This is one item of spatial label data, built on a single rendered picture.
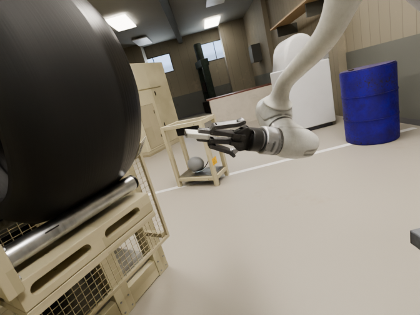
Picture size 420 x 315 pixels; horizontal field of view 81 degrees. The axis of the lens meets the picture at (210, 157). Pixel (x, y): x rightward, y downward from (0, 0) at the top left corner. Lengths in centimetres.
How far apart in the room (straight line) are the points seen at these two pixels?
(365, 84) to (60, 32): 309
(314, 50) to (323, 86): 381
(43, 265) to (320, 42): 77
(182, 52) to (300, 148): 1205
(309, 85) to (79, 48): 406
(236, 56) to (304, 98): 813
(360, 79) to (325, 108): 135
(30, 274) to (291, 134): 72
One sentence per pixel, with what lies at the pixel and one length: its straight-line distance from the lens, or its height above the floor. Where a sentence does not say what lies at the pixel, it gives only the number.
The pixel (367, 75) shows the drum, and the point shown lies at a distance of 332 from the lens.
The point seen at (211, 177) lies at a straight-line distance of 290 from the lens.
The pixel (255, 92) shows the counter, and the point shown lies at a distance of 673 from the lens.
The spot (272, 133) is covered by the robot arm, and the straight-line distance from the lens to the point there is 77.
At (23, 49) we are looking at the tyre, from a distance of 52.
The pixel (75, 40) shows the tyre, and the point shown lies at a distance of 57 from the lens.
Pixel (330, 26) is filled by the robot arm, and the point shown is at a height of 117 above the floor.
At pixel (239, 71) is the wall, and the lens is 1218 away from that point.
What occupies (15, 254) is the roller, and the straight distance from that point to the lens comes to 61.
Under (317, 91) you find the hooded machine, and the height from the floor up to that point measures 62.
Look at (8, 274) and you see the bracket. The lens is 57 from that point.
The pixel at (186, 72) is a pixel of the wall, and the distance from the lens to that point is 1262.
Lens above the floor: 110
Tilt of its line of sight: 15 degrees down
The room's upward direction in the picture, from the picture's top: 15 degrees counter-clockwise
